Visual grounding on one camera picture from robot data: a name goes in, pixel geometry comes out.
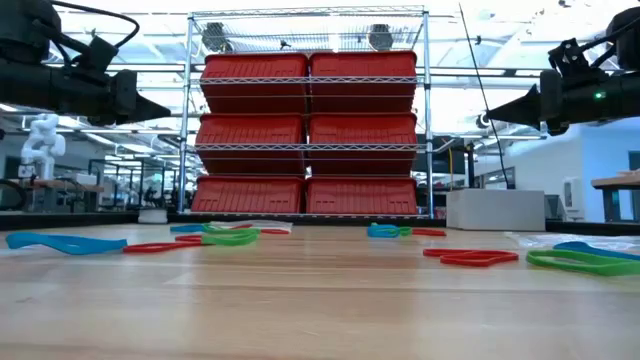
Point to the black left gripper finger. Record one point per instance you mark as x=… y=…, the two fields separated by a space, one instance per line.
x=150 y=109

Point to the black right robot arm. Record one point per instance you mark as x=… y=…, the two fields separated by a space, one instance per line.
x=625 y=35

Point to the white cardboard box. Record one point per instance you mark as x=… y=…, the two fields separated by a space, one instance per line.
x=495 y=210

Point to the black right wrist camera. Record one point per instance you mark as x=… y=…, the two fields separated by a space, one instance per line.
x=572 y=60

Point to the black aluminium table frame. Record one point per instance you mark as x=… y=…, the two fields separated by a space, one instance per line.
x=75 y=220

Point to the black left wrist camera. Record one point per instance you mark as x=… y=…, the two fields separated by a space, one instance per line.
x=100 y=52

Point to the background lab bench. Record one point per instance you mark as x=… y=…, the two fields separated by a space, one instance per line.
x=50 y=187

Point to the white wall dispenser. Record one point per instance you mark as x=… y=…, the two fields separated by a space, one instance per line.
x=574 y=197

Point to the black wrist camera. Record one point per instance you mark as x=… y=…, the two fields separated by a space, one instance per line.
x=100 y=52
x=572 y=60

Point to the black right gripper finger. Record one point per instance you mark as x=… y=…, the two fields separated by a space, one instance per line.
x=520 y=110

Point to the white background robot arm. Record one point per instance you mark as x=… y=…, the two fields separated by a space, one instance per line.
x=42 y=145

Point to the black monitor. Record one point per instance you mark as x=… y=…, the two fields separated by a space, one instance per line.
x=442 y=155

